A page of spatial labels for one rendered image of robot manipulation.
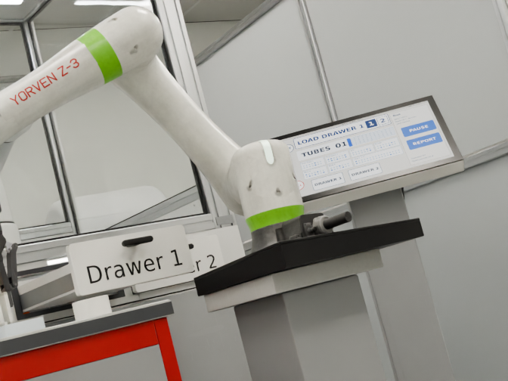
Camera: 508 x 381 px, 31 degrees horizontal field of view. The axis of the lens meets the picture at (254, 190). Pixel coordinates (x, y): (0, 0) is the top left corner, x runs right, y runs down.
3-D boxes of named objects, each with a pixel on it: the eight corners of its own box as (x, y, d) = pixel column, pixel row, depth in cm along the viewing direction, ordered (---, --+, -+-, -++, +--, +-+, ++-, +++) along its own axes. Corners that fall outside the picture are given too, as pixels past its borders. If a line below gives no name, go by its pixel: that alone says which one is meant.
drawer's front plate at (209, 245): (227, 272, 248) (217, 233, 249) (136, 292, 230) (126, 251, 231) (223, 274, 249) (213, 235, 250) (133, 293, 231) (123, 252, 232)
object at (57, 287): (183, 267, 204) (177, 241, 205) (82, 289, 188) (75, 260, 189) (103, 296, 235) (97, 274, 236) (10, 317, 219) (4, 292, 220)
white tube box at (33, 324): (47, 334, 187) (43, 316, 187) (8, 343, 182) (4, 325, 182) (26, 341, 196) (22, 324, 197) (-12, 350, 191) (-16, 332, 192)
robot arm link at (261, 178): (295, 228, 205) (274, 149, 208) (314, 215, 190) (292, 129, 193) (240, 240, 202) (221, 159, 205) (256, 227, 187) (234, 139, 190)
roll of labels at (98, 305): (119, 313, 174) (115, 292, 175) (94, 318, 168) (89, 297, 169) (94, 320, 178) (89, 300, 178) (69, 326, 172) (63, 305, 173)
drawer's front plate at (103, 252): (195, 271, 203) (183, 224, 205) (79, 295, 185) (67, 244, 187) (190, 272, 205) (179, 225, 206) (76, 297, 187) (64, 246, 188)
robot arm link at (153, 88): (278, 196, 221) (128, 38, 221) (296, 181, 205) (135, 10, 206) (241, 232, 217) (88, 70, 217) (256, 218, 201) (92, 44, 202)
